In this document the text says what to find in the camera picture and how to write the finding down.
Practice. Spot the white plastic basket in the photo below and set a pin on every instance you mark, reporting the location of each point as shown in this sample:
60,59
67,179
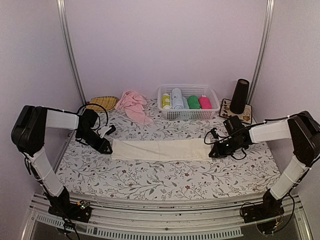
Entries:
187,91

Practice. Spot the right aluminium frame post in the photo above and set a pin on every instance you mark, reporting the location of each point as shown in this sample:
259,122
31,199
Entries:
263,43

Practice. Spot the aluminium frame post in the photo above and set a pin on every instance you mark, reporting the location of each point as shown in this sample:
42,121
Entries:
62,13
263,43

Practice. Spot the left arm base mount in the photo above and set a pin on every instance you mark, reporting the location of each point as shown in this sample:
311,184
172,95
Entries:
80,211

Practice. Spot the floral tablecloth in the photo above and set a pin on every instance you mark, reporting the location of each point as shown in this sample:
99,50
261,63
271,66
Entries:
83,170

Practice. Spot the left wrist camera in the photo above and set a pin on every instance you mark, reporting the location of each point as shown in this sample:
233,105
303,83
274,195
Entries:
106,130

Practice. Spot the cream white towel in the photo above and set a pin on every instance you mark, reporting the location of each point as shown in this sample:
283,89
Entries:
161,150

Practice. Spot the left aluminium frame post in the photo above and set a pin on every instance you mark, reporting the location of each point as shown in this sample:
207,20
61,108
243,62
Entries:
62,13

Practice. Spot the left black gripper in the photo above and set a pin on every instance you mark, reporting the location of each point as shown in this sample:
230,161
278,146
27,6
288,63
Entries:
102,147

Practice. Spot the aluminium front rail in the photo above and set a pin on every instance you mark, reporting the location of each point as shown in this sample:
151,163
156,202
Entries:
206,219

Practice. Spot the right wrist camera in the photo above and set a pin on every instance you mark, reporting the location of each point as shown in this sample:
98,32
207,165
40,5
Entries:
214,133

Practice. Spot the green rolled towel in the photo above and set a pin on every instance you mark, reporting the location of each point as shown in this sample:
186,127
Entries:
193,102

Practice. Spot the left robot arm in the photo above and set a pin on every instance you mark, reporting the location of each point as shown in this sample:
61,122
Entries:
28,135

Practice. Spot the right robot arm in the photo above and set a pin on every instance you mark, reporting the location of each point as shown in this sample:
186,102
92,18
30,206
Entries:
301,129

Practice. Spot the floral coaster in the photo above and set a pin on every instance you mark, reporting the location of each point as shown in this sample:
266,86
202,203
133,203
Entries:
246,117

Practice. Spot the yellow woven mat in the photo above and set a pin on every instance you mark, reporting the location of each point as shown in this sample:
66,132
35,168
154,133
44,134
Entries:
108,102

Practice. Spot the magenta rolled towel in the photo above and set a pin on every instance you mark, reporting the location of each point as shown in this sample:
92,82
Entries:
205,103

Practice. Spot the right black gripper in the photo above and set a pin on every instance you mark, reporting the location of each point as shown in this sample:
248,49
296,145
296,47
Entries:
219,153

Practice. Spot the dark brown tall cup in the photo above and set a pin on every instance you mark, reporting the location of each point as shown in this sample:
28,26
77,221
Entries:
239,98

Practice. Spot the pink towel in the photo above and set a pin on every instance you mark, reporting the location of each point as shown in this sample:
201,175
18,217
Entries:
132,104

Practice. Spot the yellow dotted rolled towel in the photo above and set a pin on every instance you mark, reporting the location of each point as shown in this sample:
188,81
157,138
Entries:
166,101

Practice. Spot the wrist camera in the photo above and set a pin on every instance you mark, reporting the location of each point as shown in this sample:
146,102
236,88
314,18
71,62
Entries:
106,130
214,133

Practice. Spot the light blue rolled towel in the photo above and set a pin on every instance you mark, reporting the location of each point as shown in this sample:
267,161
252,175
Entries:
176,99

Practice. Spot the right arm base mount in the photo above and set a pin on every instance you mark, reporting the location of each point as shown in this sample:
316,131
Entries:
251,212

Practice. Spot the grey blue rolled towel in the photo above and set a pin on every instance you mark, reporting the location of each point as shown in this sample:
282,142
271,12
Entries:
185,103

